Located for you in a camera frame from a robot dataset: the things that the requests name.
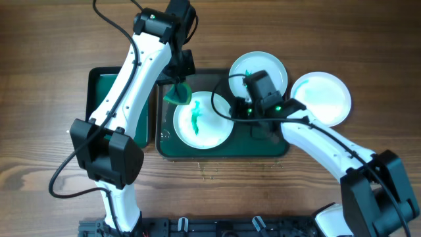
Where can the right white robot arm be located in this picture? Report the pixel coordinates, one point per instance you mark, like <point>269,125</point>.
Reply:
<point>376,195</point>

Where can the green yellow sponge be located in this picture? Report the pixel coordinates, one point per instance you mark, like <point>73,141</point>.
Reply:
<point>179,94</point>

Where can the white plate stained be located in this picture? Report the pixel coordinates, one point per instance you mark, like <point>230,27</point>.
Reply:
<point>253,62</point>
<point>199,124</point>
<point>325,95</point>

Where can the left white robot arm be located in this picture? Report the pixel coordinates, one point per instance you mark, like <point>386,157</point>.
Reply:
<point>104,143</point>

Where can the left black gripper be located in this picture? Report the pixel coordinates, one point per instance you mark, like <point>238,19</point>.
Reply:
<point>187,69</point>

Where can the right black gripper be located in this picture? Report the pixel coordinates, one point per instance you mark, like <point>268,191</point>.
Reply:
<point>239,103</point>

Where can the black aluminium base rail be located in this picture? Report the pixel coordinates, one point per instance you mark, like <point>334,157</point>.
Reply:
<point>183,227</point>

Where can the large dark serving tray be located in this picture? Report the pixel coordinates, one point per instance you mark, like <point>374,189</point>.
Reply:
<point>244,141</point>

